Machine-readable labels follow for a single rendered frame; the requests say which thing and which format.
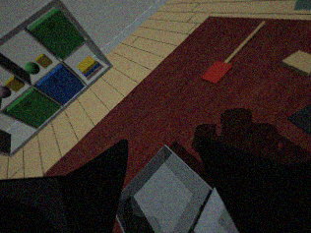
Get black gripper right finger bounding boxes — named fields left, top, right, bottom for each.
left=197, top=136, right=311, bottom=233

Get black spatula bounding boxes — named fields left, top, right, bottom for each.
left=287, top=104, right=311, bottom=136

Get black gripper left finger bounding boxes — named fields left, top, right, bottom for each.
left=0, top=140, right=128, bottom=233

